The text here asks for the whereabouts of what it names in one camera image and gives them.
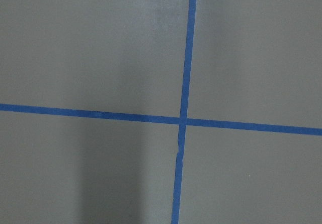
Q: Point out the brown table cover sheet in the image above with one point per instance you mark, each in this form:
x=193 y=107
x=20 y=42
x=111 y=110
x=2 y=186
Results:
x=160 y=111

